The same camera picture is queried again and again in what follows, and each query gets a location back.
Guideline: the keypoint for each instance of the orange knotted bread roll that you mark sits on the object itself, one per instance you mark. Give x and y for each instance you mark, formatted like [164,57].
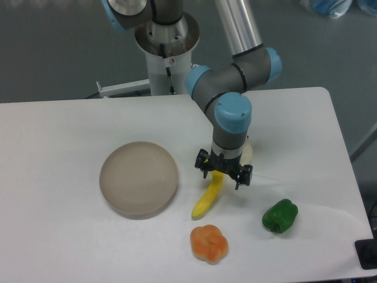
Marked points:
[208,244]

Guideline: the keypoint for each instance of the white left bracket bar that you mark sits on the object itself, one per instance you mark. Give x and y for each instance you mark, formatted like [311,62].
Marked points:
[124,88]

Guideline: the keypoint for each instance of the white pear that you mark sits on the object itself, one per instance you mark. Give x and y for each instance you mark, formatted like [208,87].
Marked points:
[247,153]

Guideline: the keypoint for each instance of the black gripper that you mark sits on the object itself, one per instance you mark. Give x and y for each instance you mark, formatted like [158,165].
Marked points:
[226,161]

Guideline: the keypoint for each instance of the yellow banana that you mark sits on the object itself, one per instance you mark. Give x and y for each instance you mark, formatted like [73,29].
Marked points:
[209,197]

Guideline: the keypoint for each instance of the green bell pepper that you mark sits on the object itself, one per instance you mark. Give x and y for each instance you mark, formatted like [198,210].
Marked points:
[280,217]

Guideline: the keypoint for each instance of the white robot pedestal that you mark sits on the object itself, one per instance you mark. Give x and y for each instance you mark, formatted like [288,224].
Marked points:
[168,50]

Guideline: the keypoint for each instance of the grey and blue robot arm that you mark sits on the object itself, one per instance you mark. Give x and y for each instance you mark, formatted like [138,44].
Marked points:
[219,94]

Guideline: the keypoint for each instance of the clear plastic bag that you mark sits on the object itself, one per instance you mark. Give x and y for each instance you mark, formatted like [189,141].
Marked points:
[368,6]

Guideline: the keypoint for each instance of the black device at table edge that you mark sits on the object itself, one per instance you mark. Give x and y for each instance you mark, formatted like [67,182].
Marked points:
[366,251]

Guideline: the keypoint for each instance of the blue plastic bag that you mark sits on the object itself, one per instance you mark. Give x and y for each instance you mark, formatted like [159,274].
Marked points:
[332,9]

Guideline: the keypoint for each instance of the round beige plate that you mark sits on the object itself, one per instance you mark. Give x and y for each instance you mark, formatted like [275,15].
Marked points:
[139,180]

